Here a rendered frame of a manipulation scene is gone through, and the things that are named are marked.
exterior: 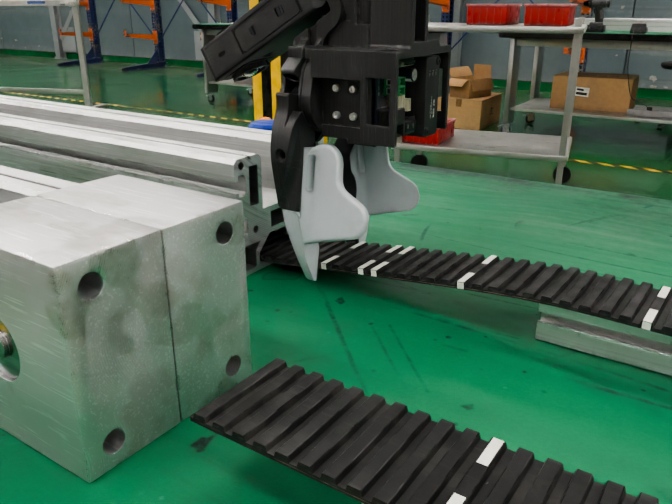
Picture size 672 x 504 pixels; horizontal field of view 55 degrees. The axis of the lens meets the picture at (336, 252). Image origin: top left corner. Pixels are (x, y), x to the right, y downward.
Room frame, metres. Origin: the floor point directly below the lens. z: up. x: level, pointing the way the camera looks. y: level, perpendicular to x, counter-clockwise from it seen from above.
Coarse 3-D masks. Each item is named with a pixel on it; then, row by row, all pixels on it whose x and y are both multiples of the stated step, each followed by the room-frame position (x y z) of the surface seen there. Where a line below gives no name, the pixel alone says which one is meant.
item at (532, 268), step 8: (520, 264) 0.36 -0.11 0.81; (528, 264) 0.37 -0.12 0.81; (536, 264) 0.36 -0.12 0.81; (544, 264) 0.36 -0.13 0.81; (512, 272) 0.35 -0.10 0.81; (520, 272) 0.35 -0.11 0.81; (528, 272) 0.35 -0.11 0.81; (536, 272) 0.35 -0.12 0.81; (496, 280) 0.34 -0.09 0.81; (504, 280) 0.34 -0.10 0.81; (512, 280) 0.34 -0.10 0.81; (520, 280) 0.34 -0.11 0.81; (528, 280) 0.34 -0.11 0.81; (488, 288) 0.33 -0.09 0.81; (496, 288) 0.33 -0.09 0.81; (504, 288) 0.33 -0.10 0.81; (512, 288) 0.33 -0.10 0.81; (520, 288) 0.33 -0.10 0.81; (512, 296) 0.32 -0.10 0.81
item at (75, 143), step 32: (0, 96) 0.73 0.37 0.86; (0, 128) 0.57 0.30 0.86; (32, 128) 0.54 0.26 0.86; (64, 128) 0.53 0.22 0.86; (96, 128) 0.53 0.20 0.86; (128, 128) 0.58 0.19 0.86; (160, 128) 0.56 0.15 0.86; (192, 128) 0.54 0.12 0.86; (224, 128) 0.53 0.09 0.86; (0, 160) 0.58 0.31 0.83; (32, 160) 0.55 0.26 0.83; (64, 160) 0.52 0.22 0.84; (96, 160) 0.51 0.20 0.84; (128, 160) 0.47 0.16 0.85; (160, 160) 0.46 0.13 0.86; (192, 160) 0.44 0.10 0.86; (224, 160) 0.42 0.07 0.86; (256, 160) 0.43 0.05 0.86; (224, 192) 0.42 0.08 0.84; (256, 192) 0.44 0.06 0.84; (256, 224) 0.43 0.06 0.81; (256, 256) 0.43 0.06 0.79
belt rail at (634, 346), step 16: (544, 304) 0.33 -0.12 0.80; (544, 320) 0.33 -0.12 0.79; (560, 320) 0.33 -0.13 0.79; (576, 320) 0.32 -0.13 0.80; (592, 320) 0.31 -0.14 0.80; (608, 320) 0.31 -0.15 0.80; (544, 336) 0.33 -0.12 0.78; (560, 336) 0.32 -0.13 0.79; (576, 336) 0.32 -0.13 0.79; (592, 336) 0.31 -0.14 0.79; (608, 336) 0.31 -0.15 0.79; (624, 336) 0.31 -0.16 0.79; (640, 336) 0.30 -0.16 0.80; (656, 336) 0.29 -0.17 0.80; (592, 352) 0.31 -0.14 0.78; (608, 352) 0.31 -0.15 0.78; (624, 352) 0.30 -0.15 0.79; (640, 352) 0.30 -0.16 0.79; (656, 352) 0.29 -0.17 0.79; (656, 368) 0.29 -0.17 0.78
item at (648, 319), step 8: (664, 288) 0.32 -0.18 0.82; (656, 296) 0.31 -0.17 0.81; (664, 296) 0.31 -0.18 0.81; (648, 304) 0.31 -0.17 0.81; (656, 304) 0.30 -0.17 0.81; (664, 304) 0.30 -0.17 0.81; (648, 312) 0.29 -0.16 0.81; (656, 312) 0.29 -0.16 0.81; (664, 312) 0.30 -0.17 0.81; (640, 320) 0.29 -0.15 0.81; (648, 320) 0.28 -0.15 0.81; (656, 320) 0.29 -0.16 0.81; (664, 320) 0.29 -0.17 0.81; (648, 328) 0.28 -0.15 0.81; (656, 328) 0.28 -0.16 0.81; (664, 328) 0.28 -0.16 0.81
